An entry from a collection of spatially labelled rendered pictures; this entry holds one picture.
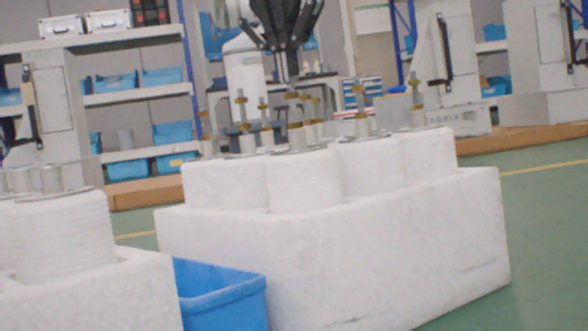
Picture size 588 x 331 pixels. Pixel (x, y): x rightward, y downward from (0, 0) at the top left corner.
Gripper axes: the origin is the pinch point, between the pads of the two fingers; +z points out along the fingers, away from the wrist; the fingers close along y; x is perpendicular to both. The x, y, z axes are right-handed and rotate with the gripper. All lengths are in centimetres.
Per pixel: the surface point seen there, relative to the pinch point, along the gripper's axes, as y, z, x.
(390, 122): 7.9, 9.6, -41.1
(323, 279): -6.0, 25.4, 7.0
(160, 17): 366, -104, -318
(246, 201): 9.4, 16.8, 1.0
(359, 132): -3.2, 9.7, -10.3
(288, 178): -1.0, 13.7, 4.5
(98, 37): 402, -93, -276
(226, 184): 12.3, 14.2, 1.4
